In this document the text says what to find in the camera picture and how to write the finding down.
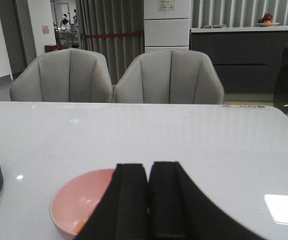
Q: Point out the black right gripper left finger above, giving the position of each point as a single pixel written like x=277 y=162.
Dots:
x=122 y=213

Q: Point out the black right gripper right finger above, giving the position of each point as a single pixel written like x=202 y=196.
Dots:
x=179 y=209

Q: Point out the pink bowl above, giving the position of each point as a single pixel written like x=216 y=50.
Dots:
x=76 y=200

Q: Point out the right grey upholstered chair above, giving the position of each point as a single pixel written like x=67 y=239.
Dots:
x=170 y=76

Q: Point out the grey upholstered chair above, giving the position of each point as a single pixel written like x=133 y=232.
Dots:
x=170 y=76
x=69 y=75

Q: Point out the left grey upholstered chair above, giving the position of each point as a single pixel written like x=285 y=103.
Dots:
x=69 y=75

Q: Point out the grey kitchen counter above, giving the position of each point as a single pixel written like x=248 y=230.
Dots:
x=246 y=59

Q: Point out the red barrier belt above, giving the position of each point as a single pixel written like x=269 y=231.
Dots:
x=113 y=35

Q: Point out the red trash bin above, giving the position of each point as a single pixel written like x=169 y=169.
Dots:
x=50 y=48

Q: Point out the white refrigerator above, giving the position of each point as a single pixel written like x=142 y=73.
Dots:
x=167 y=24

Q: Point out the grey curtain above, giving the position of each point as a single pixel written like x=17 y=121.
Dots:
x=113 y=28

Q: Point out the fruit plate on counter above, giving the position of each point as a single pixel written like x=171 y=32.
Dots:
x=266 y=21

